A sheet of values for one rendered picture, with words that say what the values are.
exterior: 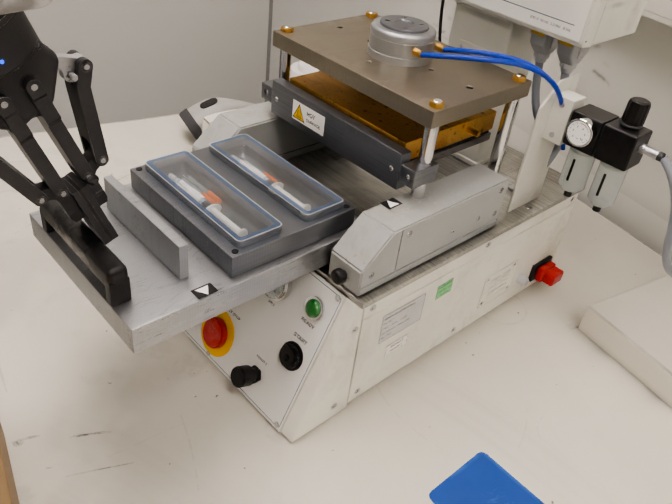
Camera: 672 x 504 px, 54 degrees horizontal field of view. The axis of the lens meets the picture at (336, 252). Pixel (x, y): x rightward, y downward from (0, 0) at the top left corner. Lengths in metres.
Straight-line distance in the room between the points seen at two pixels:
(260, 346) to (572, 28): 0.52
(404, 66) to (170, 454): 0.52
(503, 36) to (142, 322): 0.59
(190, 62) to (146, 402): 1.72
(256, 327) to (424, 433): 0.24
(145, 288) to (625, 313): 0.69
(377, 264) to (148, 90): 1.79
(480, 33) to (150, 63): 1.58
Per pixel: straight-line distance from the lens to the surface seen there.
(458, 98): 0.74
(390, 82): 0.75
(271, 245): 0.66
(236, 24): 2.43
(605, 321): 1.01
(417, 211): 0.73
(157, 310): 0.62
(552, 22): 0.86
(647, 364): 0.99
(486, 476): 0.81
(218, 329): 0.84
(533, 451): 0.86
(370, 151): 0.75
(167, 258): 0.66
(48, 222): 0.71
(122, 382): 0.86
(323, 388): 0.75
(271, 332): 0.79
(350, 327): 0.71
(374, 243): 0.69
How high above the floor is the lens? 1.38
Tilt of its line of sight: 36 degrees down
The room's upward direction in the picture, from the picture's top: 8 degrees clockwise
